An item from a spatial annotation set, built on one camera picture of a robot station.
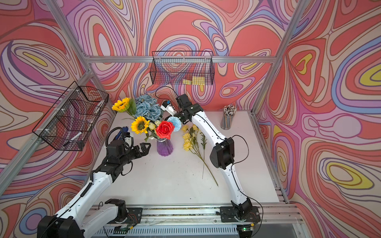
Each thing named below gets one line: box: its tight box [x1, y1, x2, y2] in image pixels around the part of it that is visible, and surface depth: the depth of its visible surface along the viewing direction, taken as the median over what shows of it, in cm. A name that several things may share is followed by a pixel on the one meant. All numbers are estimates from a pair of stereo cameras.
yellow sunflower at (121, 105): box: [111, 97, 130, 113], surface depth 68 cm
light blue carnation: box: [166, 116, 182, 132], surface depth 71 cm
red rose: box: [155, 120, 175, 140], surface depth 64 cm
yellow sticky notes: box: [182, 75, 205, 86], surface depth 86 cm
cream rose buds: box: [148, 119, 162, 131], surface depth 74 cm
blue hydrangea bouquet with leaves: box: [134, 94, 163, 122], surface depth 74 cm
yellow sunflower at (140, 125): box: [130, 115, 151, 135], surface depth 70 cm
